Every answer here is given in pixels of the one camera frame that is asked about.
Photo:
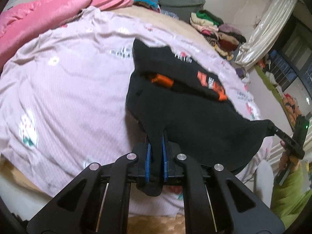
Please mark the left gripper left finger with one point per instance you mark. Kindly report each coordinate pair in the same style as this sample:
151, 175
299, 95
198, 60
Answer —
97, 200

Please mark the cream satin curtain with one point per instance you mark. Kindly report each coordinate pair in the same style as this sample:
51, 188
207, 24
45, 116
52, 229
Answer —
266, 33

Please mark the pink fleece blanket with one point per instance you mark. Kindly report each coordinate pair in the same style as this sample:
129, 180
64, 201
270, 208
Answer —
26, 21

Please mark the pile of folded clothes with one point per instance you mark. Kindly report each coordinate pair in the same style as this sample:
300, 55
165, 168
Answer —
223, 37

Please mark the green window ledge cloth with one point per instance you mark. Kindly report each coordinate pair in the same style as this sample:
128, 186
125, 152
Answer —
278, 95

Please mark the black sweater orange cuffs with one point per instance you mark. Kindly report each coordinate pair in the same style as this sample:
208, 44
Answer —
176, 99

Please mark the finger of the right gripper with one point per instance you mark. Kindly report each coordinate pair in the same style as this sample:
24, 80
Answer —
272, 130

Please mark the beige bed sheet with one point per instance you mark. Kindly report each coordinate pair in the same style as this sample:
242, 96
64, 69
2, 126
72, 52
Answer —
179, 28

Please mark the right hand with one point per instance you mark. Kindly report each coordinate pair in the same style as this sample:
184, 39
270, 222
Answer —
284, 159

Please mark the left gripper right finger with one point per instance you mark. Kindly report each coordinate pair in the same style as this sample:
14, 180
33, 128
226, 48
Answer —
214, 200

